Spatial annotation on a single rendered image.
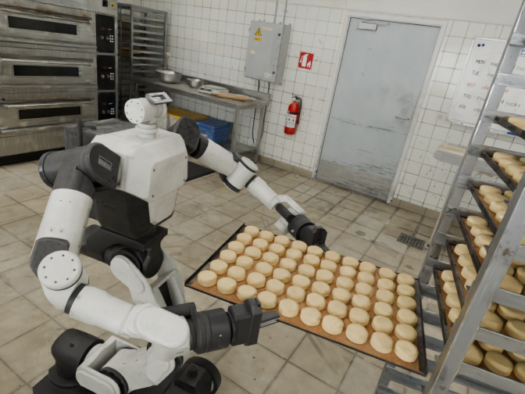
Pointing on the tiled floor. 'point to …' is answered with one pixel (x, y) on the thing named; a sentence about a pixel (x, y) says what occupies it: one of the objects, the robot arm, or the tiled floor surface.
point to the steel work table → (216, 104)
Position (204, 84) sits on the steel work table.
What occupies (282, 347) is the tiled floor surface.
